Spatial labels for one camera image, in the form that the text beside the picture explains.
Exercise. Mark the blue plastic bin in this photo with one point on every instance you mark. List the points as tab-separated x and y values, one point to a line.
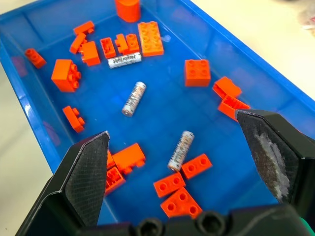
162	118

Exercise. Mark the orange two-stud flat brick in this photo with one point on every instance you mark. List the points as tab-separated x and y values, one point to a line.
197	166
169	184

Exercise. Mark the white patterned AA battery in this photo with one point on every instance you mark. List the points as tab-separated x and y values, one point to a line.
134	98
180	150

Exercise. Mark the orange cylinder block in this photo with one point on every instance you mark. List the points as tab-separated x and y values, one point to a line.
128	9

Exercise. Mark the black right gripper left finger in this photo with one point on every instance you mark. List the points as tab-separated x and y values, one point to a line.
83	186

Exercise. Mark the small orange building brick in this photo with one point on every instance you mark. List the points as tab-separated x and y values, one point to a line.
128	157
231	107
84	27
132	44
35	57
107	48
226	88
113	179
77	43
120	44
90	53
73	119

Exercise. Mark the orange four-stud square brick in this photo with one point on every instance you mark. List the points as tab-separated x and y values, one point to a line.
180	204
197	73

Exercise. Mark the large orange eight-stud brick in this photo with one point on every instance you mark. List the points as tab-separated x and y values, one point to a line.
150	38

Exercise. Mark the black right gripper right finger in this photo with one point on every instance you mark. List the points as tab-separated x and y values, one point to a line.
275	152

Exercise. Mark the orange four-stud tall brick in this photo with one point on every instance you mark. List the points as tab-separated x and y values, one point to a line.
64	75

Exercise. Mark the white battery with black lettering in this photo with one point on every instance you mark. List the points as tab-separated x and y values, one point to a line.
125	61

